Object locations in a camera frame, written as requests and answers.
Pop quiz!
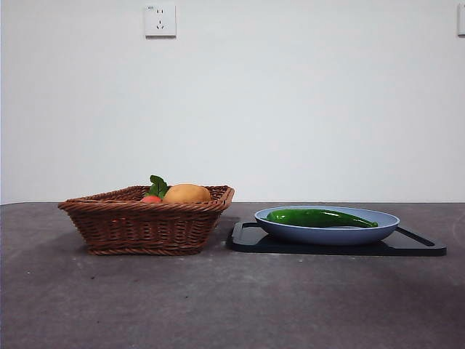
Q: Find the green pepper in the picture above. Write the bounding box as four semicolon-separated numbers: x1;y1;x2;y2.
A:
266;207;379;230

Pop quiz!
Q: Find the blue round plate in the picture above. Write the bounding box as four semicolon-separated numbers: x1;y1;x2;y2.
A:
254;206;402;246

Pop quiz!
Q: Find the yellow-brown potato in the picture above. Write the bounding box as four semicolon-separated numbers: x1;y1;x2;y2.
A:
162;183;212;204

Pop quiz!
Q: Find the red radish with green leaves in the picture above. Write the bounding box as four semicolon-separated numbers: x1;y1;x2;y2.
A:
140;174;171;204

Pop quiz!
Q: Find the brown wicker basket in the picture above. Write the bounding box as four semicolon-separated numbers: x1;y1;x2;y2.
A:
57;185;235;256

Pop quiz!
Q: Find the black rectangular tray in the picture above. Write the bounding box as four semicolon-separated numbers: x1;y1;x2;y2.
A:
226;220;448;257

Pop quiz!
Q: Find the white wall socket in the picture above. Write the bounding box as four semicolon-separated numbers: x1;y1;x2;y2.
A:
145;3;178;39

